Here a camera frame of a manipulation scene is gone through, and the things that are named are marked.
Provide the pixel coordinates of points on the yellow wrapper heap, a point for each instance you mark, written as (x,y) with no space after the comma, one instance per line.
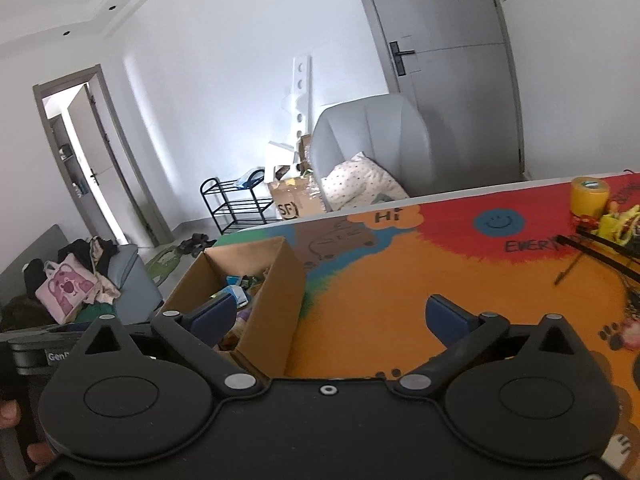
(620,222)

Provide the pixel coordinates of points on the white dotted pillow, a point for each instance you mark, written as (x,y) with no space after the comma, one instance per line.
(357,180)

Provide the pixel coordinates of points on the colourful printed table mat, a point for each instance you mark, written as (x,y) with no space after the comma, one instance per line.
(400,270)

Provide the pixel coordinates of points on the black shoe rack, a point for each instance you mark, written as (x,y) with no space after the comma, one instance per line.
(225,187)

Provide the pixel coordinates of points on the taped cardboard box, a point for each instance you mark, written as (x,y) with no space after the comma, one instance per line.
(295,200)

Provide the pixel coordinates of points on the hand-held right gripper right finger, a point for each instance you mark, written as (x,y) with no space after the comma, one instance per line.
(445,320)

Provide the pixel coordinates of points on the white perforated board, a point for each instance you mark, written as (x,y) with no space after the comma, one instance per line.
(301,85)

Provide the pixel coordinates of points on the person's left hand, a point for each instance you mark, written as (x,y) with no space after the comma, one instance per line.
(9,414)

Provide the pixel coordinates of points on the pink bear tote bag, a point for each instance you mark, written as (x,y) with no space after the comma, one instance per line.
(67,287)

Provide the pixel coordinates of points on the brown cardboard box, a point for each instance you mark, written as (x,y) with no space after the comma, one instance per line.
(272,310)

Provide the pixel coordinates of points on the clothes pile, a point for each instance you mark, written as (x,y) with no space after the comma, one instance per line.
(82,250)

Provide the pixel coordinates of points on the green floor mat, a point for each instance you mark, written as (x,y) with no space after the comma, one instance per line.
(162,265)

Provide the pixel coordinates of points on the purple white snack packet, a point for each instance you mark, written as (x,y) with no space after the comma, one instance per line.
(245,316)

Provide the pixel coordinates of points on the grey door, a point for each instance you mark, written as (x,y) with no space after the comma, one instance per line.
(450,100)

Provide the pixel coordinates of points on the grey blue sofa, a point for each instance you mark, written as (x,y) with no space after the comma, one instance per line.
(127,270)

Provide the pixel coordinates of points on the dark slippers pair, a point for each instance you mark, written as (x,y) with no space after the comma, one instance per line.
(192,245)

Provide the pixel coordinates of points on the blue item on rack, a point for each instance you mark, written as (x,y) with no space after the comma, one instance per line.
(247,180)

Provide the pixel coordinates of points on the small blue snack packet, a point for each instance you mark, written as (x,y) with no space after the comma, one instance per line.
(235,282)

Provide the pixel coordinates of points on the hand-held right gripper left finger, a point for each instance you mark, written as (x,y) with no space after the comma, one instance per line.
(215,312)

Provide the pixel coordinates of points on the grey doorway frame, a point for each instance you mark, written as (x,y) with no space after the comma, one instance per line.
(159,225)

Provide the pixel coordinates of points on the yellow tape roll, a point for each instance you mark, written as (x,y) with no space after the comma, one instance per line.
(590,199)

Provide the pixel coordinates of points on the dark cloth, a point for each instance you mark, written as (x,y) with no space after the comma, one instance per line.
(22,312)

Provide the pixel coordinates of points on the white open door panel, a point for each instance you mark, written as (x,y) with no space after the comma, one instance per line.
(90,135)

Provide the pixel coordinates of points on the grey armchair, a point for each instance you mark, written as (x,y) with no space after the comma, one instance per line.
(375,125)

